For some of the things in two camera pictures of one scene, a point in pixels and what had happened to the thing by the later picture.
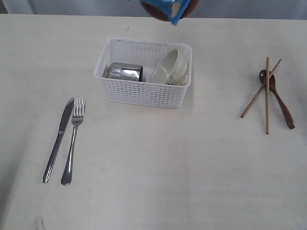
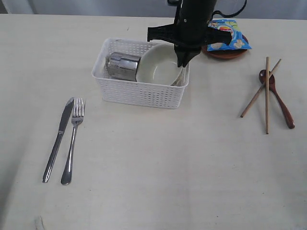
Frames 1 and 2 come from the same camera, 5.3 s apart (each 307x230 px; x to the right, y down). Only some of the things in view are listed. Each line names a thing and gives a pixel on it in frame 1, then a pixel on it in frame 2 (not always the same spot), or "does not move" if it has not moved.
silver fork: (77, 115) does not move
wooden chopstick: (267, 92) does not move
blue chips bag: (166, 5) → (239, 41)
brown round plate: (159, 14) → (224, 54)
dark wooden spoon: (262, 75) does not move
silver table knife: (55, 150) does not move
